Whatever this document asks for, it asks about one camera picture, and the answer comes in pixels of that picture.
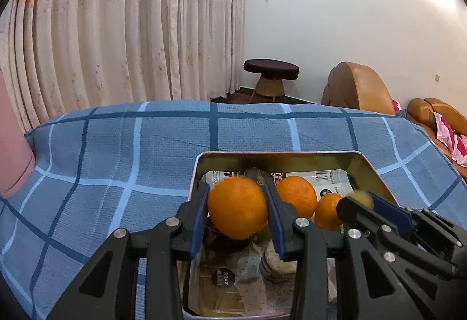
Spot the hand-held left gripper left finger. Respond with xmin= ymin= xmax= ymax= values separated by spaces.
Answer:
xmin=47 ymin=184 xmax=211 ymax=320

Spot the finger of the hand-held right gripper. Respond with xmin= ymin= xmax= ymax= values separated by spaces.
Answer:
xmin=371 ymin=196 xmax=467 ymax=262
xmin=336 ymin=197 xmax=458 ymax=277

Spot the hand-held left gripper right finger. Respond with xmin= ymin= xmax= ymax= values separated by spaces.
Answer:
xmin=263 ymin=178 xmax=420 ymax=320

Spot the small orange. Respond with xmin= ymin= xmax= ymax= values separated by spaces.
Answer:
xmin=315 ymin=193 xmax=345 ymax=231

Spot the large orange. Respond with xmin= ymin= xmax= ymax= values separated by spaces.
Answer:
xmin=274 ymin=176 xmax=318 ymax=220
xmin=207 ymin=177 xmax=269 ymax=240

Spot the rectangular metal tin box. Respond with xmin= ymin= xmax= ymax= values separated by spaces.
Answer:
xmin=181 ymin=150 xmax=398 ymax=317

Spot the newspaper lining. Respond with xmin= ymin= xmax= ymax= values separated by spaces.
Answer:
xmin=190 ymin=168 xmax=354 ymax=315

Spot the pink floral pillow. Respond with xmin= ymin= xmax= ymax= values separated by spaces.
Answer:
xmin=433 ymin=112 xmax=467 ymax=167

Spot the brown leather sofa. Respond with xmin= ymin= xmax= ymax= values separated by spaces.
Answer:
xmin=407 ymin=98 xmax=467 ymax=178

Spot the blue plaid blanket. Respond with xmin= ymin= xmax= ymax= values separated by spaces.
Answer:
xmin=0 ymin=100 xmax=467 ymax=320

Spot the brown leather armchair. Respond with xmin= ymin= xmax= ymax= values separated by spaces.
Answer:
xmin=321 ymin=62 xmax=396 ymax=115

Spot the round wicker stool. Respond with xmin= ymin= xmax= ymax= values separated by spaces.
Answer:
xmin=244 ymin=59 xmax=300 ymax=103

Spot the cream floral curtain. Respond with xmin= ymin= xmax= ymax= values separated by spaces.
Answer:
xmin=0 ymin=0 xmax=246 ymax=134

